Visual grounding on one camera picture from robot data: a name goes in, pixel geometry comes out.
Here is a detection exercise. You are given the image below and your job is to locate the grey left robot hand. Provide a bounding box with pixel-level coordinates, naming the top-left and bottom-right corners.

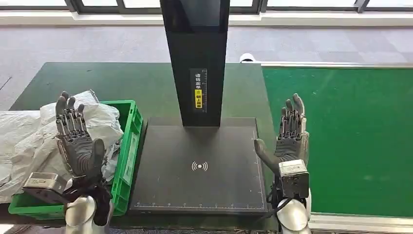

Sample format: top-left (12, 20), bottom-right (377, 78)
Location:
top-left (54, 91), bottom-right (106, 177)

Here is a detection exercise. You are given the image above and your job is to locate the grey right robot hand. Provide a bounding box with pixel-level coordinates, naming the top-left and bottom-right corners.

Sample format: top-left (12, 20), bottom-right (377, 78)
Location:
top-left (253, 93), bottom-right (310, 177)

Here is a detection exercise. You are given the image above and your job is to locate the crumpled grey parcel bag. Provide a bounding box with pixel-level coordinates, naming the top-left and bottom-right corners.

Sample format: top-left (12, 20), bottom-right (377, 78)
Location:
top-left (102, 143), bottom-right (121, 183)

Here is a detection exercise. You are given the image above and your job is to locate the white crate label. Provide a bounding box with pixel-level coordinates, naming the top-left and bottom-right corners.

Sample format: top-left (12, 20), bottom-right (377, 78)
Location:
top-left (123, 132), bottom-right (139, 187)

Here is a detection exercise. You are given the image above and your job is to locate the green plastic crate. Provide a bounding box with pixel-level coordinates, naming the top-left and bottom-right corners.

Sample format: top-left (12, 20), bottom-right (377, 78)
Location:
top-left (8, 99), bottom-right (144, 221)

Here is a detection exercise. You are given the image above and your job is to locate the large white parcel bag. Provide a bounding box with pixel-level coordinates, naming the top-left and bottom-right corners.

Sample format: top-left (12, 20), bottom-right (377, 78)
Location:
top-left (0, 110), bottom-right (73, 203)

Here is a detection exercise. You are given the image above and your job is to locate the green conveyor belt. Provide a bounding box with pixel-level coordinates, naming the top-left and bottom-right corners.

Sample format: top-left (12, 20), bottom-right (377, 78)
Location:
top-left (262, 66), bottom-right (413, 219)

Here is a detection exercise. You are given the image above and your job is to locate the black scanner stand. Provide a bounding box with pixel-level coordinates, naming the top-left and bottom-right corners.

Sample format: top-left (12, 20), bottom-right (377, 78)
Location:
top-left (129, 0), bottom-right (269, 216)

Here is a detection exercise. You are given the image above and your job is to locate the small white round object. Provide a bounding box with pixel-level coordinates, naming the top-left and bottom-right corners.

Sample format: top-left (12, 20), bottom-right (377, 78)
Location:
top-left (239, 53), bottom-right (258, 64)

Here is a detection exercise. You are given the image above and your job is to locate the black and yellow label sticker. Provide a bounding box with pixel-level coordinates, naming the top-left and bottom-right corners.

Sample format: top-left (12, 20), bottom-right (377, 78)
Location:
top-left (189, 68), bottom-right (208, 113)

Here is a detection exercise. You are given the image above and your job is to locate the white window sill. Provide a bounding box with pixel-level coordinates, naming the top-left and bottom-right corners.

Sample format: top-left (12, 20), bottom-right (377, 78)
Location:
top-left (0, 10), bottom-right (413, 27)

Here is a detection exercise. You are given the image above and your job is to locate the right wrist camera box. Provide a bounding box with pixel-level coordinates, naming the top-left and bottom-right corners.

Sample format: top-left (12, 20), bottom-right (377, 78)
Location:
top-left (278, 158), bottom-right (311, 198)

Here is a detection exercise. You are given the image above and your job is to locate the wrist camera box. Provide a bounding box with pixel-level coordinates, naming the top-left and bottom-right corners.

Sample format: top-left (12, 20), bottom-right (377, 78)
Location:
top-left (278, 158), bottom-right (311, 198)
top-left (22, 172), bottom-right (69, 204)

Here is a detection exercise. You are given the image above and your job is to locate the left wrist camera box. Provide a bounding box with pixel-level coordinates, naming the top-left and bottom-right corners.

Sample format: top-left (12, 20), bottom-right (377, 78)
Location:
top-left (22, 172), bottom-right (69, 204)

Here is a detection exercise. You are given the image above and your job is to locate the silver conveyor frame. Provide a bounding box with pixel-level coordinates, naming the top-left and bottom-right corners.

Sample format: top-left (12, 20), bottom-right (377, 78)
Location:
top-left (240, 60), bottom-right (413, 234)

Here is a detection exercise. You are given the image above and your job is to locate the dark window frame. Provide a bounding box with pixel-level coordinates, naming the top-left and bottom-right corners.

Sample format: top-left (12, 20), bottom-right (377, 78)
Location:
top-left (0, 0), bottom-right (413, 14)

